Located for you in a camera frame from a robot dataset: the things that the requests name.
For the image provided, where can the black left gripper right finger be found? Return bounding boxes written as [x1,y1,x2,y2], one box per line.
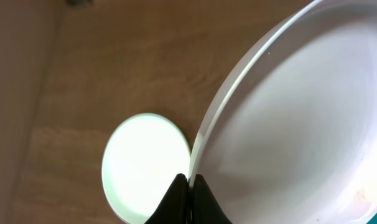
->
[190,174,231,224]

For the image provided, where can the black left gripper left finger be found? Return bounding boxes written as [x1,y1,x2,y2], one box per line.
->
[145,174,188,224]

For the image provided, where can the white plate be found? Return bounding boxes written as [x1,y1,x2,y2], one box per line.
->
[101,113,190,223]
[189,0,377,223]

